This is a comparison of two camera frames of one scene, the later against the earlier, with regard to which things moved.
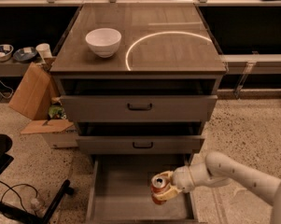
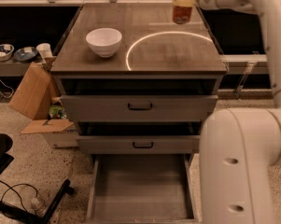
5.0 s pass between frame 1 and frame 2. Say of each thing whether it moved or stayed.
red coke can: moved
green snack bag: stayed
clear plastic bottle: stayed
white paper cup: stayed
